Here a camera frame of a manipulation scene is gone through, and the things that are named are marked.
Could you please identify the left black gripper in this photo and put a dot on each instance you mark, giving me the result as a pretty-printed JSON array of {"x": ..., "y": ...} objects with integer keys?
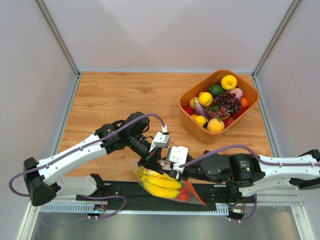
[{"x": 149, "y": 160}]

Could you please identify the clear zip bag orange seal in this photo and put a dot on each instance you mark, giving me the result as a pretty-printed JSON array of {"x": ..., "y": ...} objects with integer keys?
[{"x": 194, "y": 197}]

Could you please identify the yellow banana bunch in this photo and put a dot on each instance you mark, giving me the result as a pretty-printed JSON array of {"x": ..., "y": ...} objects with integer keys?
[{"x": 158, "y": 185}]

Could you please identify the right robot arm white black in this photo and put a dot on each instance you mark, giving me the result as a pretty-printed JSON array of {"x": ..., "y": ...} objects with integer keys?
[{"x": 247, "y": 174}]

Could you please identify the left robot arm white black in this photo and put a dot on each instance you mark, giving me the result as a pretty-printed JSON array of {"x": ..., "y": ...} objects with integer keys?
[{"x": 45, "y": 178}]

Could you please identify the red strawberry in bag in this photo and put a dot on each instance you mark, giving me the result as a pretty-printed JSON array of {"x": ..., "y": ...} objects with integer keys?
[{"x": 184, "y": 194}]

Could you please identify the orange plastic bin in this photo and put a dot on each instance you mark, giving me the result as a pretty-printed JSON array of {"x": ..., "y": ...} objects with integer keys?
[{"x": 203, "y": 135}]

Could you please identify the peach fruit front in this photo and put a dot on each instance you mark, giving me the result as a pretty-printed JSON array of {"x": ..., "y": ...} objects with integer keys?
[{"x": 215, "y": 126}]

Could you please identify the small yellow lemon front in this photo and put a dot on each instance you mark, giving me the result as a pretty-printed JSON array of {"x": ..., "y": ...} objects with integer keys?
[{"x": 201, "y": 120}]

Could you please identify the red apple in bin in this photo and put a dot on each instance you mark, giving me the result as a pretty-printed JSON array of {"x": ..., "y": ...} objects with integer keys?
[{"x": 228, "y": 121}]

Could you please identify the red grape bunch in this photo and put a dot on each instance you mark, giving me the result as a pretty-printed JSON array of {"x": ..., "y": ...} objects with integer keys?
[{"x": 217, "y": 112}]

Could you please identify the red pepper in bin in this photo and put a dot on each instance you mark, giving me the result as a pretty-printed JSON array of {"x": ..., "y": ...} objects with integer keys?
[{"x": 188, "y": 109}]

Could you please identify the dark purple grape bunch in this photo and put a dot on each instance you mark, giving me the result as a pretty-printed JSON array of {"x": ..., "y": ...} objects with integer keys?
[{"x": 227, "y": 101}]

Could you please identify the orange fruit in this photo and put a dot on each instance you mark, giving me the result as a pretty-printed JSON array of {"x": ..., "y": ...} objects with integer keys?
[{"x": 244, "y": 103}]

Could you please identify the green lime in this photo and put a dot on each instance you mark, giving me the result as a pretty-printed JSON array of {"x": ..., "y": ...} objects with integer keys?
[{"x": 216, "y": 90}]

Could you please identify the purple onion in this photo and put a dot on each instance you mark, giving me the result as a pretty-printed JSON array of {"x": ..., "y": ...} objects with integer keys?
[{"x": 238, "y": 93}]

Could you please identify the yellow apple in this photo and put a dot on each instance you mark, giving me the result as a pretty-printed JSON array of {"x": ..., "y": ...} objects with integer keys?
[{"x": 229, "y": 82}]

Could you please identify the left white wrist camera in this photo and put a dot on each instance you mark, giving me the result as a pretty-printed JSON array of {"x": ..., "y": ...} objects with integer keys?
[{"x": 161, "y": 140}]

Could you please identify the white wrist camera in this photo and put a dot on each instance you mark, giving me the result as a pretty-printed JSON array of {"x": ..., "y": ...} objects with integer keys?
[
  {"x": 176, "y": 156},
  {"x": 161, "y": 140}
]

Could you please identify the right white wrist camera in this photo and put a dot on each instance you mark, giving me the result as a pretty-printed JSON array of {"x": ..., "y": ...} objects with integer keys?
[{"x": 176, "y": 156}]

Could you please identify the grey cable duct rail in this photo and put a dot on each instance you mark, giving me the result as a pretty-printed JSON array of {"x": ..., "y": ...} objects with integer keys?
[{"x": 175, "y": 208}]

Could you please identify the right aluminium frame post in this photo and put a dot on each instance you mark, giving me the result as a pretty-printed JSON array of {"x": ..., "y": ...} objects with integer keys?
[{"x": 294, "y": 5}]

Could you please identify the aluminium frame post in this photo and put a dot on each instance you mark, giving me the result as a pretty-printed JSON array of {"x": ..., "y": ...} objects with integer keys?
[
  {"x": 294, "y": 5},
  {"x": 44, "y": 10}
]

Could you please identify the left aluminium frame post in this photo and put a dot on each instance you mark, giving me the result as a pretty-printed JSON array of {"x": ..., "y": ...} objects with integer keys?
[{"x": 44, "y": 10}]

